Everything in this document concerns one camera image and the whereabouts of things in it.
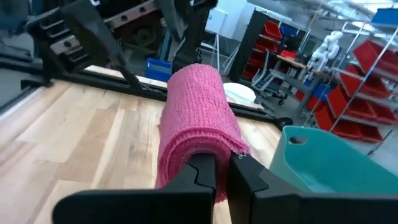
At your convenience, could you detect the teal plastic bin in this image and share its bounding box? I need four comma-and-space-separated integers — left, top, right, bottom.
269, 125, 398, 195

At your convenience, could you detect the white trash bin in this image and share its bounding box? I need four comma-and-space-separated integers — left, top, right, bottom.
223, 82, 258, 106

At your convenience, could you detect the pink elastic bandage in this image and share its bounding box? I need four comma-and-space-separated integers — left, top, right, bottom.
154, 63, 251, 203

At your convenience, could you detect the grey metal cart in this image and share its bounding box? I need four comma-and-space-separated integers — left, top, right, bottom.
251, 49, 312, 108

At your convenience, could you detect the red plastic storage bin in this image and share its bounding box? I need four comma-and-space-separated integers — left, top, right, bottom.
338, 63, 393, 100
352, 39, 398, 76
262, 20, 283, 40
313, 105, 385, 144
326, 86, 377, 121
368, 101, 398, 126

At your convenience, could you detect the black shelving unit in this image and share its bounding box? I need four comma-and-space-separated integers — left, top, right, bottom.
228, 9, 269, 83

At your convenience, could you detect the blue plastic storage bin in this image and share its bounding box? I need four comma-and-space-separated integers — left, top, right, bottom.
371, 7, 398, 28

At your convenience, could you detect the black aluminium table frame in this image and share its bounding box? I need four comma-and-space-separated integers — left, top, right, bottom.
0, 52, 295, 128

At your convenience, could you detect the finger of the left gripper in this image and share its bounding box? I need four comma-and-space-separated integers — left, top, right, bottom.
154, 0, 219, 73
58, 0, 144, 92

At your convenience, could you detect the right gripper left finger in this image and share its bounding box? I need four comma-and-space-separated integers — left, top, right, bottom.
52, 153, 218, 224

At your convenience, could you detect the grey metal shelf rack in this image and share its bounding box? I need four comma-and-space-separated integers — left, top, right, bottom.
303, 18, 398, 156

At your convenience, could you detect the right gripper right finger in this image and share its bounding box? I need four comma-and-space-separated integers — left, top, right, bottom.
226, 154, 398, 224

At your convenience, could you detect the blue plastic crate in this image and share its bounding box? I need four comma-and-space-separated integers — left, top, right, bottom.
145, 57, 174, 83

